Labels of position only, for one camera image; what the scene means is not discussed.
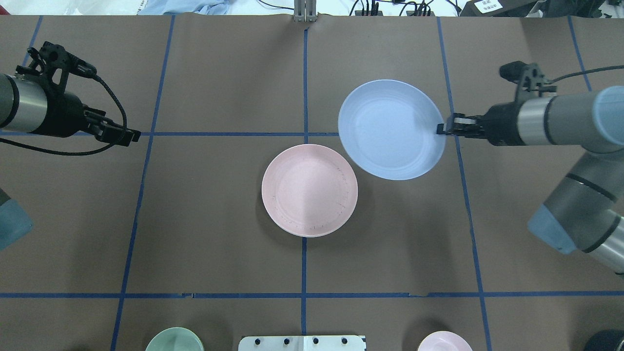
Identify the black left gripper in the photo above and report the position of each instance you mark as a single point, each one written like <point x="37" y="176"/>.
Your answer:
<point x="65" y="115"/>

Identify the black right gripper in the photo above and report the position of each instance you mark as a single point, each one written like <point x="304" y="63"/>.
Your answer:
<point x="502" y="124"/>

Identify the blue plate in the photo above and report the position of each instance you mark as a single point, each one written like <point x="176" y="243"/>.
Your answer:
<point x="388" y="128"/>

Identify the pink plate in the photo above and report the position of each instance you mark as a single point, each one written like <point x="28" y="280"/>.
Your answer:
<point x="309" y="190"/>

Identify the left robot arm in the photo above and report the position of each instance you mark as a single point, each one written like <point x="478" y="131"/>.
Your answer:
<point x="28" y="106"/>

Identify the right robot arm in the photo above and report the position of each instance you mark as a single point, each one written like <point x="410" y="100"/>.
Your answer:
<point x="578" y="215"/>

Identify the clear plastic bag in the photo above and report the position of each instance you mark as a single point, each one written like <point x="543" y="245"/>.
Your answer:
<point x="105" y="7"/>

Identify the light blue cloth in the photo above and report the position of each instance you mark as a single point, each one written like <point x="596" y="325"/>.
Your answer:
<point x="173" y="7"/>

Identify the pink bowl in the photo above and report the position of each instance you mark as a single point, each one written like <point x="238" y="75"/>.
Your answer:
<point x="443" y="341"/>

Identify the green bowl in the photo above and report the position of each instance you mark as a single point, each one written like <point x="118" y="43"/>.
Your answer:
<point x="175" y="339"/>

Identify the dark blue pot with lid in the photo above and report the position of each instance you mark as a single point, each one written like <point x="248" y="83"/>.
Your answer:
<point x="606" y="340"/>

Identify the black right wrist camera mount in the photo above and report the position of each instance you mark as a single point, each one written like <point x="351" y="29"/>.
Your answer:
<point x="529" y="79"/>

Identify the aluminium frame post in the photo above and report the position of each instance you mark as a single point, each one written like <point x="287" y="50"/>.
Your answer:
<point x="305" y="11"/>

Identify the white camera stand pillar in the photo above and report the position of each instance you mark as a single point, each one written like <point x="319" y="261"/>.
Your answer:
<point x="303" y="343"/>

